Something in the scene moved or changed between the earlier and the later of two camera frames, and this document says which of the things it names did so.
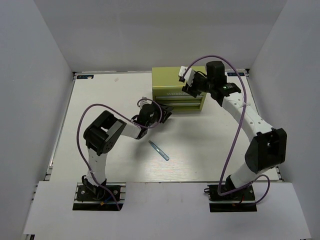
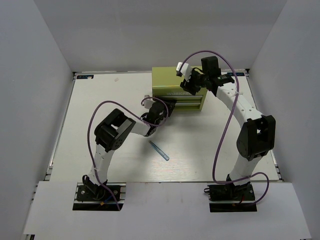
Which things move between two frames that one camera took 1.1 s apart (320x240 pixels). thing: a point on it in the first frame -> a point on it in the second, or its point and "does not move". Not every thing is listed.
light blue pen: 164,155 does not move
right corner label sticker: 234,74 does not move
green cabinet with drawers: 179,98 does not move
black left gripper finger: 166,108 -> 170,102
